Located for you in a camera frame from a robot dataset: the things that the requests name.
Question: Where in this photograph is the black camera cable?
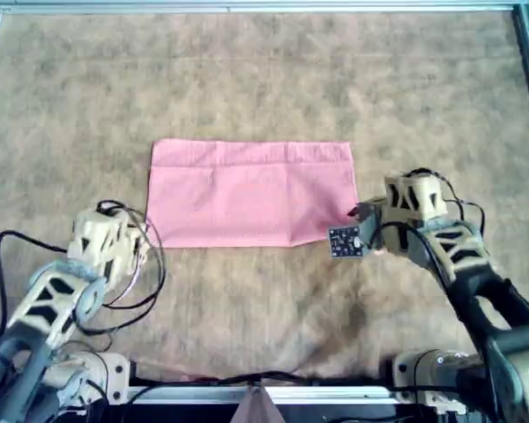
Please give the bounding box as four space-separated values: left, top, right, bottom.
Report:
94 200 168 336
403 167 486 234

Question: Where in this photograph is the brown triangular block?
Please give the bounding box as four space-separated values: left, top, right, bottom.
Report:
231 387 286 423

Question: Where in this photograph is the black base cable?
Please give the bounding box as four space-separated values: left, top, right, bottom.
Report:
127 372 396 389

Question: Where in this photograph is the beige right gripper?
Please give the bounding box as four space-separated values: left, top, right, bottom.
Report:
347 171 449 256

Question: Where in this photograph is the black wrist camera circuit board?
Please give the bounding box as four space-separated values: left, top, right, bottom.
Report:
325 223 365 261

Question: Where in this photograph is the pink cloth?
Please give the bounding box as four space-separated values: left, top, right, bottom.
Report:
144 138 359 250

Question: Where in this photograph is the aluminium table frame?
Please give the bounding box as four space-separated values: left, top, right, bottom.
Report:
0 0 529 406

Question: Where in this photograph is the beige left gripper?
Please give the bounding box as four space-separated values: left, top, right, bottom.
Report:
68 206 151 294

